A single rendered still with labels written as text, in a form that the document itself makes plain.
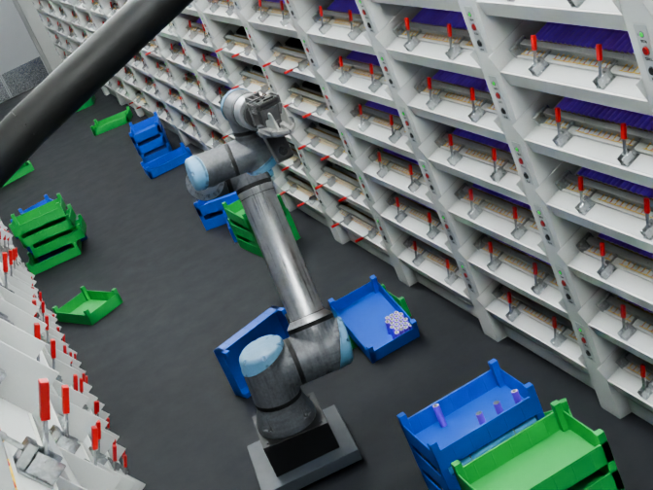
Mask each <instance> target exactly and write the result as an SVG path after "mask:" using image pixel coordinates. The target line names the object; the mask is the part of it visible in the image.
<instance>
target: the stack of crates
mask: <svg viewBox="0 0 653 490"><path fill-rule="evenodd" d="M550 405H551V407H552V410H553V412H551V413H549V414H548V415H546V416H544V417H543V418H541V419H540V420H538V421H536V422H535V423H533V424H531V425H530V426H528V427H527V428H526V429H524V430H522V431H521V432H519V433H517V434H516V435H514V436H512V437H510V438H509V439H507V440H505V441H504V442H502V443H500V444H499V445H497V446H495V447H494V448H492V449H490V450H489V451H487V452H485V453H484V454H482V455H480V456H479V457H477V458H475V459H474V460H472V461H471V462H469V463H467V464H466V465H464V466H463V465H462V463H461V462H460V461H459V460H456V461H454V462H453V463H451V466H452V468H453V470H454V473H455V475H456V478H457V480H458V482H459V484H460V486H461V489H462V490H625V488H624V485H623V482H622V479H621V476H620V474H619V472H618V469H617V467H616V464H615V461H614V458H613V455H612V452H611V449H610V446H609V444H608V441H607V438H606V436H605V433H604V431H603V430H601V429H597V430H596V431H593V430H591V429H590V428H588V427H587V426H585V425H584V424H582V423H581V422H579V421H578V420H576V419H575V418H573V417H572V416H571V415H569V414H568V413H566V412H565V411H564V410H563V407H562V404H561V403H560V402H559V401H557V400H555V401H553V402H551V403H550Z"/></svg>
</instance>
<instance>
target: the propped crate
mask: <svg viewBox="0 0 653 490"><path fill-rule="evenodd" d="M369 278H370V281H371V282H369V283H367V284H365V285H363V286H362V287H360V288H358V289H356V290H354V291H353V292H351V293H350V294H348V295H346V296H345V297H342V298H340V299H338V300H337V301H335V300H334V299H333V298H330V299H329V300H328V304H329V307H330V310H331V312H332V314H333V317H334V318H335V317H341V319H342V321H343V322H344V325H345V327H346V330H347V332H348V335H349V336H350V337H351V338H352V339H353V340H354V341H355V342H356V344H357V345H358V346H359V348H360V349H361V351H362V352H363V353H364V354H365V356H366V357H367V358H368V359H369V361H370V362H371V363H372V364H373V363H375V362H376V361H378V360H380V359H382V358H383V357H385V356H387V355H389V354H390V353H392V352H394V351H395V350H396V349H398V348H400V347H401V346H403V345H405V344H407V343H408V342H410V341H412V340H414V339H415V338H417V337H419V336H420V334H419V330H418V326H417V322H416V320H415V319H411V318H410V317H409V316H408V315H407V313H406V312H405V311H404V310H403V309H402V308H401V307H400V306H399V305H398V303H397V302H396V301H395V300H394V299H393V298H392V297H391V296H390V295H389V293H388V292H387V291H386V290H385V289H384V288H383V287H382V286H381V285H380V283H379V282H378V281H377V277H376V276H375V275H374V274H373V275H371V276H370V277H369ZM395 311H398V313H399V312H402V313H403V315H404V318H405V317H406V318H408V321H409V323H410V324H411V326H412V329H411V330H409V331H407V332H405V333H403V334H402V335H400V336H398V337H396V338H395V339H393V338H392V335H391V334H388V331H387V327H386V323H385V321H386V320H385V317H386V316H390V314H391V313H394V312H395Z"/></svg>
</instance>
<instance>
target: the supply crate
mask: <svg viewBox="0 0 653 490"><path fill-rule="evenodd" d="M488 364H489V366H490V370H488V371H486V372H485V373H483V374H481V375H480V376H478V377H476V378H475V379H473V380H471V381H469V382H468V383H466V384H464V385H463V386H462V387H460V388H459V389H457V390H455V391H453V392H452V393H450V394H448V395H447V396H445V397H443V398H442V399H440V400H438V401H436V402H434V403H432V404H431V405H429V406H427V407H426V408H424V409H422V410H420V411H419V412H417V413H415V414H414V415H412V416H410V417H409V418H407V416H406V414H405V413H404V412H401V413H400V414H398V415H397V416H396V417H397V419H398V421H399V424H400V426H401V428H402V430H403V432H404V434H405V437H406V439H407V440H408V441H409V442H410V443H411V444H412V445H413V446H414V447H415V448H416V449H417V450H419V451H420V452H421V453H422V454H423V455H424V456H425V457H426V458H427V459H428V460H429V461H430V462H431V463H432V464H434V465H435V466H436V467H437V468H438V469H439V470H440V471H441V472H443V471H444V470H446V469H448V468H449V467H451V463H453V462H454V461H456V460H459V461H460V460H462V459H463V458H465V457H467V456H468V455H470V454H472V453H473V452H475V451H477V450H478V449H480V448H482V447H483V446H485V445H486V444H488V443H490V442H491V441H493V440H495V439H496V438H499V437H500V436H502V435H504V434H505V433H507V432H509V431H510V430H512V429H514V428H515V427H517V426H519V425H520V424H522V423H524V422H525V421H527V420H529V419H530V418H532V417H533V416H535V415H536V414H537V413H539V412H541V411H542V410H543V409H542V407H541V404H540V402H539V399H538V396H537V394H536V391H535V389H534V386H533V385H532V383H530V382H529V383H527V384H525V385H524V384H523V383H521V382H520V381H518V380H517V379H515V378H514V377H512V376H511V375H510V374H508V373H507V372H505V371H504V370H502V369H501V368H500V367H499V364H498V361H497V360H496V359H492V360H491V361H489V362H488ZM513 389H518V391H519V394H520V397H521V399H522V400H521V401H520V402H517V403H516V404H515V402H514V400H513V397H512V394H511V390H513ZM495 401H500V403H501V406H502V408H503V412H502V413H500V414H497V413H496V410H495V407H494V405H493V402H495ZM436 403H438V404H439V405H440V408H441V410H442V413H443V415H444V418H445V420H446V422H447V426H446V427H443V428H442V427H440V425H439V422H438V420H437V418H436V415H435V413H434V410H433V408H432V406H433V405H434V404H436ZM477 411H482V412H483V414H484V417H485V419H486V422H485V423H483V424H482V425H479V422H478V420H477V417H476V415H475V413H476V412H477Z"/></svg>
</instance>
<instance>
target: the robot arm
mask: <svg viewBox="0 0 653 490"><path fill-rule="evenodd" d="M264 96H265V97H264ZM221 111H222V114H223V116H224V118H225V119H226V120H227V121H229V124H230V126H231V129H232V132H233V134H234V137H235V140H233V141H230V142H227V143H225V144H223V145H220V146H218V147H216V148H213V149H211V150H208V151H206V152H203V153H200V154H198V155H195V156H191V157H189V158H187V159H186V160H185V168H186V171H187V173H188V175H187V178H186V185H187V189H188V191H189V193H190V194H191V195H192V196H193V197H194V198H196V199H198V200H203V201H208V200H212V199H216V198H218V197H221V196H224V195H227V194H229V193H233V192H236V193H237V196H238V197H239V198H240V201H241V203H242V205H243V208H244V210H245V213H246V215H247V217H248V220H249V222H250V225H251V227H252V230H253V232H254V234H255V237H256V239H257V242H258V246H259V248H260V249H261V252H262V254H263V257H264V259H265V262H266V264H267V266H268V269H269V271H270V274H271V276H272V279H273V281H274V283H275V286H276V288H277V291H278V293H279V296H280V298H281V300H282V303H283V304H284V307H285V309H286V312H287V314H288V316H289V319H290V324H289V327H288V329H287V331H288V334H289V336H290V337H288V338H286V339H283V338H282V337H280V336H279V335H274V334H270V335H266V336H262V337H260V338H258V339H257V340H255V341H252V342H251V343H250V344H248V345H247V346H246V347H245V348H244V349H243V351H242V352H241V355H240V357H239V364H240V367H241V372H242V374H243V376H244V378H245V381H246V383H247V386H248V388H249V391H250V393H251V396H252V398H253V401H254V403H255V405H256V408H257V427H258V431H259V433H260V434H261V435H262V436H263V437H264V438H272V439H276V438H286V437H290V436H292V435H295V434H297V433H299V432H300V431H302V430H304V429H305V428H306V427H308V426H309V425H310V424H311V423H312V421H313V420H314V419H315V417H316V408H315V406H314V404H313V402H312V401H311V400H310V399H309V398H308V397H307V396H306V395H305V394H304V393H303V392H302V391H301V388H300V385H303V384H305V383H307V382H310V381H312V380H314V379H317V378H319V377H322V376H324V375H326V374H329V373H331V372H333V371H336V370H338V369H341V368H343V367H345V366H347V365H348V364H350V363H351V362H352V361H353V359H354V354H353V348H352V344H351V341H350V338H349V335H348V332H347V330H346V327H345V325H344V322H343V321H342V319H341V317H335V318H334V317H333V314H332V312H331V311H329V310H327V309H324V308H323V306H322V303H321V301H320V298H319V296H318V293H317V291H316V289H315V286H314V284H313V281H312V279H311V277H310V274H309V272H308V269H307V267H306V264H305V262H304V260H303V258H302V256H301V253H300V251H299V249H298V246H297V244H296V241H295V239H294V237H293V234H292V230H291V228H290V226H289V223H288V221H287V218H286V216H285V213H284V211H283V209H282V206H281V204H280V201H279V199H278V197H277V194H276V193H275V190H274V188H273V186H272V181H271V178H272V176H274V172H273V170H272V168H273V167H274V166H275V165H276V164H277V163H281V162H283V161H285V160H287V159H289V158H292V156H293V151H292V148H291V146H290V144H289V143H288V141H287V139H286V137H285V136H287V135H289V134H292V132H293V131H294V129H295V121H294V119H293V117H289V115H288V113H287V111H286V109H285V108H284V107H283V105H282V101H281V98H280V96H279V94H277V93H274V92H269V93H267V94H266V93H263V94H262V95H259V92H255V93H253V92H250V91H248V90H247V89H244V88H235V89H232V90H230V91H229V92H227V93H226V94H225V95H224V97H223V99H222V102H221ZM273 411H274V412H273Z"/></svg>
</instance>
